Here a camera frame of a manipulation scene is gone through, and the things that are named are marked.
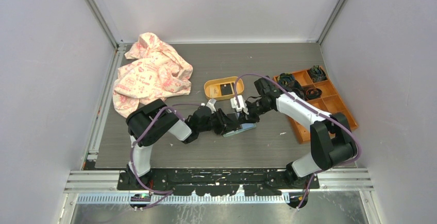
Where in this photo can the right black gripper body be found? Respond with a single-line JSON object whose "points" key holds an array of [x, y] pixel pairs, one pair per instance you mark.
{"points": [[255, 109]]}

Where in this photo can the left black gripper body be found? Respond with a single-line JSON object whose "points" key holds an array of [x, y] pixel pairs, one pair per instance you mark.
{"points": [[218, 122]]}

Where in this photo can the green card holder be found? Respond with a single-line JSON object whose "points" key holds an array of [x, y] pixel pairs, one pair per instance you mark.
{"points": [[244, 127]]}

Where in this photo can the black credit card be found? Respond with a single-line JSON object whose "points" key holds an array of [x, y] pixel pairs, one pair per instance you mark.
{"points": [[226, 89]]}

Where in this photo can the yellow oval tray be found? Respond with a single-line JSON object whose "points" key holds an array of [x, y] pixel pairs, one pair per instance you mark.
{"points": [[212, 88]]}

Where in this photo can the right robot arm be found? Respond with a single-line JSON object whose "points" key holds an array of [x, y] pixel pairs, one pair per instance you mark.
{"points": [[331, 140]]}

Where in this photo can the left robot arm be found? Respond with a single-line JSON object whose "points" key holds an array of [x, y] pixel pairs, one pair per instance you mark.
{"points": [[148, 124]]}

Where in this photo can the dark rolled item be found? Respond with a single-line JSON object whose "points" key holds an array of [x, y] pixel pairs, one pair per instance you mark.
{"points": [[286, 80], [312, 93], [296, 88], [317, 74]]}

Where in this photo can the orange compartment organizer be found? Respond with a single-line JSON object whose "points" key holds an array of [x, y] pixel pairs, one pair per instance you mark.
{"points": [[330, 100]]}

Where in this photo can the pink patterned cloth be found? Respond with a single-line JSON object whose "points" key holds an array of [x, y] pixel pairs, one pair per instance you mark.
{"points": [[155, 71]]}

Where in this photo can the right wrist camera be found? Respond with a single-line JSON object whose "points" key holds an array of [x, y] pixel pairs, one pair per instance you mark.
{"points": [[238, 104]]}

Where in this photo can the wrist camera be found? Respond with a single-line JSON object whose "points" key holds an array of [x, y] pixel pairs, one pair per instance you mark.
{"points": [[211, 104], [238, 104]]}

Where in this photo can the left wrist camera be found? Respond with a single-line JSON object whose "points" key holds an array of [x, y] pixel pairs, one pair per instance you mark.
{"points": [[211, 104]]}

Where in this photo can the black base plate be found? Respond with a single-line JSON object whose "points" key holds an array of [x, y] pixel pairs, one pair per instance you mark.
{"points": [[215, 181]]}

